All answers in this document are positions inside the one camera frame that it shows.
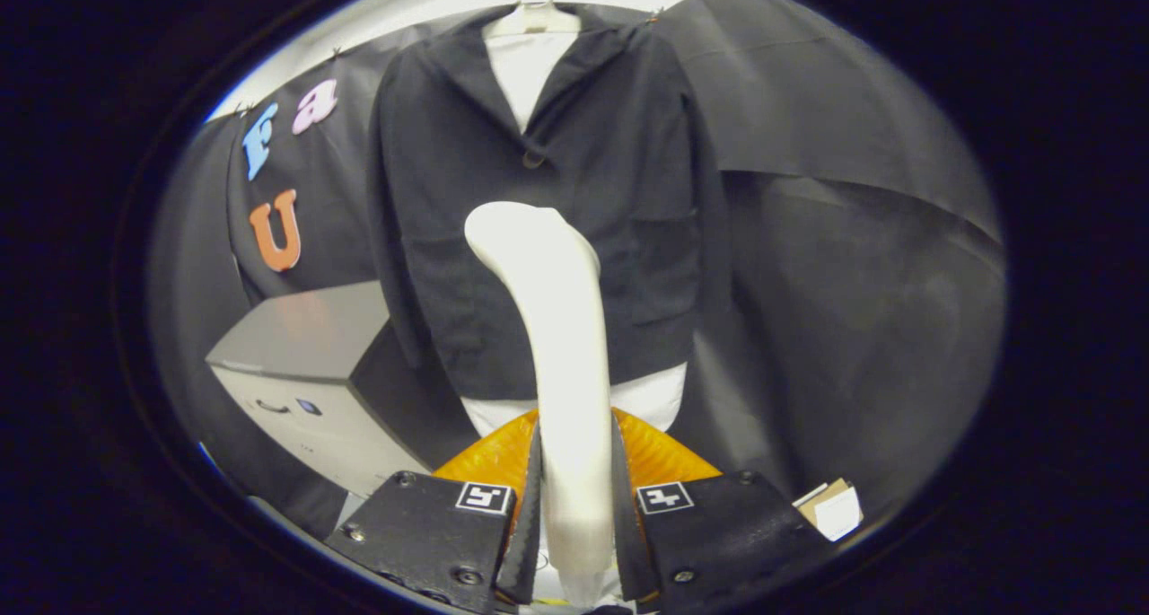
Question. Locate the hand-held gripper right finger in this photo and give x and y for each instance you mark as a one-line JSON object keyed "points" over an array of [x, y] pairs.
{"points": [[630, 552]]}

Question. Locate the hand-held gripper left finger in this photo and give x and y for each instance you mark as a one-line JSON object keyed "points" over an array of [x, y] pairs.
{"points": [[523, 561]]}

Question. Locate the white mannequin torso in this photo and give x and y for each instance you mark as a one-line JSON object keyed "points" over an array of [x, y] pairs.
{"points": [[525, 76]]}

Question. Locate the black backdrop cloth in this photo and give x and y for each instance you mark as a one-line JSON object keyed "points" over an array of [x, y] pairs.
{"points": [[853, 283]]}

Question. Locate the black button-up jacket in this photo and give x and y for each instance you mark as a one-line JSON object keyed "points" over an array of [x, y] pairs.
{"points": [[628, 193]]}

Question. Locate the cardboard box with white label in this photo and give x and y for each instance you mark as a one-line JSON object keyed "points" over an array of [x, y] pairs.
{"points": [[835, 512]]}

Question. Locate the grey cabinet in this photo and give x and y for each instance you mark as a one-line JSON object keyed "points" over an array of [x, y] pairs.
{"points": [[296, 328]]}

